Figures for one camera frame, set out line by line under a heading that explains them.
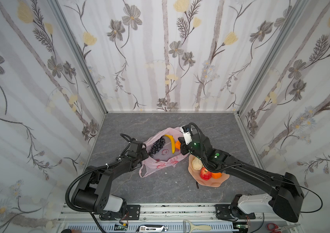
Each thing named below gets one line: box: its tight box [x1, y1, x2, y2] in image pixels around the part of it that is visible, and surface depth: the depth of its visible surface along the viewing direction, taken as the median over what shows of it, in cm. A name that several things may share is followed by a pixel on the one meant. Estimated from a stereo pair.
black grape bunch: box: [148, 136, 166, 158], surface depth 98 cm
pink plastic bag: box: [138, 127, 189, 179], surface depth 89 cm
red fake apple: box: [199, 166, 213, 181], surface depth 83 cm
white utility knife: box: [135, 224, 169, 233], surface depth 70 cm
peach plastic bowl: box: [187, 154, 230, 188], surface depth 83 cm
